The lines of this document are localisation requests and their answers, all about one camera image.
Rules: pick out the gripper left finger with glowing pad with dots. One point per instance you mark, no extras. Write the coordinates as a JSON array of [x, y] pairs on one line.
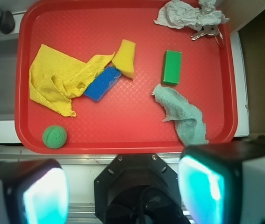
[[33, 192]]

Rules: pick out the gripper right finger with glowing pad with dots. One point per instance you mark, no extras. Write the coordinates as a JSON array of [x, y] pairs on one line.
[[224, 183]]

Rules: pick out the blue sponge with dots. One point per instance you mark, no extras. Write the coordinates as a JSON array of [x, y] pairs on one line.
[[103, 83]]

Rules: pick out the green rectangular sponge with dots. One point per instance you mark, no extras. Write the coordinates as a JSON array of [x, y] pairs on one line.
[[171, 67]]

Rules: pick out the yellow sponge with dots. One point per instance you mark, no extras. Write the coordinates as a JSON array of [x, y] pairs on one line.
[[124, 58]]

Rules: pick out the green ball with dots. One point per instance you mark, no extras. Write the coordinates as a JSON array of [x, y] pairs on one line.
[[54, 137]]

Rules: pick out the teal woven cloth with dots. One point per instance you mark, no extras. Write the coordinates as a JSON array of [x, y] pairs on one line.
[[187, 118]]

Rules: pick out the yellow woven cloth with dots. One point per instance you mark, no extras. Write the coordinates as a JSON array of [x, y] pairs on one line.
[[56, 78]]

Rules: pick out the red plastic tray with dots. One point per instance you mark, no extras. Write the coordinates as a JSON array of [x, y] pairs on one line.
[[127, 119]]

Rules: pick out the silver keys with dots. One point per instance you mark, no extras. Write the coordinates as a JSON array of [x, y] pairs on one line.
[[210, 31]]

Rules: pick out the crumpled grey paper towel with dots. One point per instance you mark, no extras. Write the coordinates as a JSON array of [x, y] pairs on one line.
[[178, 14]]

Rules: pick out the black octagonal mount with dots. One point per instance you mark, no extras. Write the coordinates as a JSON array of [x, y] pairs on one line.
[[138, 189]]

